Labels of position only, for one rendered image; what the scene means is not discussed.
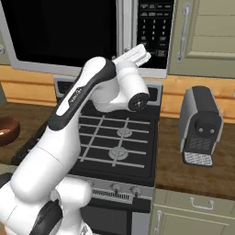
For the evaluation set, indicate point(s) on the black oven door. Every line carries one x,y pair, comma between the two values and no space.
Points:
107,218

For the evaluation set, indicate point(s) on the green base cupboard door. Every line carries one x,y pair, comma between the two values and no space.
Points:
189,225

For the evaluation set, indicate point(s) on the silver stove knob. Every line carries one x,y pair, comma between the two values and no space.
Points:
116,187
135,191

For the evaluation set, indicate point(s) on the black microwave door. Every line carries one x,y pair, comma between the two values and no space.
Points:
61,30

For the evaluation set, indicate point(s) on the silver round cupboard knob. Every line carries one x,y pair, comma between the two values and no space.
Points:
1,50

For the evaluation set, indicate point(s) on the green wall cupboard door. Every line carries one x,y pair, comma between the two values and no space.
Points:
211,33

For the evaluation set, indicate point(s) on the grey and black coffee machine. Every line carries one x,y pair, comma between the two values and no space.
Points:
200,122

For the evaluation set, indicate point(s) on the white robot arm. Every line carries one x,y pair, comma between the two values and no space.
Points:
58,153

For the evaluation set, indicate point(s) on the green cupboard door with knob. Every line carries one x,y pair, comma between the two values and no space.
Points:
3,59

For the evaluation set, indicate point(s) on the black and silver microwave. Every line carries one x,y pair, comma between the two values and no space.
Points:
153,30

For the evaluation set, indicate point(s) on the black gas stove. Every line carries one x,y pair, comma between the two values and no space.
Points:
122,147

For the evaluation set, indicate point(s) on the green drawer front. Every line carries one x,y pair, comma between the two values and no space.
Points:
171,200

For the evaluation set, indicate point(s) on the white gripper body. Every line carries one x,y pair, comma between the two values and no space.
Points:
136,55

